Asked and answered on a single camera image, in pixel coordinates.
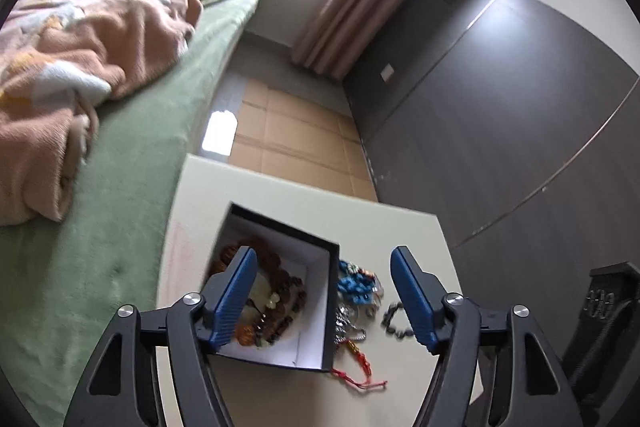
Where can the dark grey wardrobe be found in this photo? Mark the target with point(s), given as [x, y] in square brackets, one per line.
[500, 117]

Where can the pale yellow pendant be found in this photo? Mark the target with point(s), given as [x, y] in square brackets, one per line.
[271, 300]

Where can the white wall socket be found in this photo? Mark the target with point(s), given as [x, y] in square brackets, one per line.
[387, 72]

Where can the black jewelry box white inside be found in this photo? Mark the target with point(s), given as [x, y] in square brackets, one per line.
[315, 312]

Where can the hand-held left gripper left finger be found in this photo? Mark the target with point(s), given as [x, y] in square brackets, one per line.
[235, 297]

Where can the green bed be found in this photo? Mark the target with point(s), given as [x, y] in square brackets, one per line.
[150, 167]

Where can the flat cardboard sheet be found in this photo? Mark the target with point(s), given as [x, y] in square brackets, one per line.
[300, 132]

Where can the black device box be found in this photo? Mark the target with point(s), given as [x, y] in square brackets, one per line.
[607, 302]

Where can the orange fleece blanket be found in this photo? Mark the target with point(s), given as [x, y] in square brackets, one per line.
[75, 72]

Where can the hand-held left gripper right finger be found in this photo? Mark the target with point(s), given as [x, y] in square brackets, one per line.
[410, 297]

